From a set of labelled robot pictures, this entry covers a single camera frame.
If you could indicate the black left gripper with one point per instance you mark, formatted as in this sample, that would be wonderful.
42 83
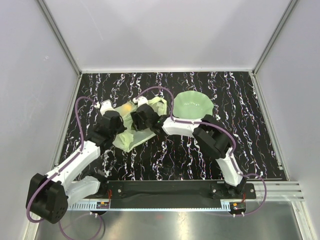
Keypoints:
121 128

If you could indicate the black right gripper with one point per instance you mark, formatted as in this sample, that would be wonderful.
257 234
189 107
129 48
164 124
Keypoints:
135 118

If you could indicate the light green plastic bag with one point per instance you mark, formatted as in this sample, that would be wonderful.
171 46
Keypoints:
130 138

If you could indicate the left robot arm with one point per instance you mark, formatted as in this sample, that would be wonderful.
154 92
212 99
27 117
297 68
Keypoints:
50 195

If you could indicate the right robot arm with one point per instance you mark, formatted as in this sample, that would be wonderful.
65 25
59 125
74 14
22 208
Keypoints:
212 140

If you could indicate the orange fruit in bag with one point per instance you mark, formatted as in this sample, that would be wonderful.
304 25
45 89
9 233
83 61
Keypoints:
127 107

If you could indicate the light green wavy bowl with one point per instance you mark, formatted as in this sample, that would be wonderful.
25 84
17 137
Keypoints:
192 105

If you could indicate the black marble pattern mat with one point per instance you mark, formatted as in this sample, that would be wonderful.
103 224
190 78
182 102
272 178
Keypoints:
236 108

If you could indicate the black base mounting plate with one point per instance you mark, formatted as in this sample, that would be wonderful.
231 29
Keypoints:
173 194

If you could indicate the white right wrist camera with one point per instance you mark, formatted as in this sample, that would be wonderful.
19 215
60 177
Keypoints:
140 100

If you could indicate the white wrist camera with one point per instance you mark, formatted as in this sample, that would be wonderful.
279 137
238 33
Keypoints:
140 100
104 106

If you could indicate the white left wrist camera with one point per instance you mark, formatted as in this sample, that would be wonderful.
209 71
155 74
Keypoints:
104 106

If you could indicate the white slotted cable duct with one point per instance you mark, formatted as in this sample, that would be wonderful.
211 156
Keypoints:
90 205

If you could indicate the aluminium frame rail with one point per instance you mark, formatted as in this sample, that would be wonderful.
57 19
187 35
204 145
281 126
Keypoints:
58 35

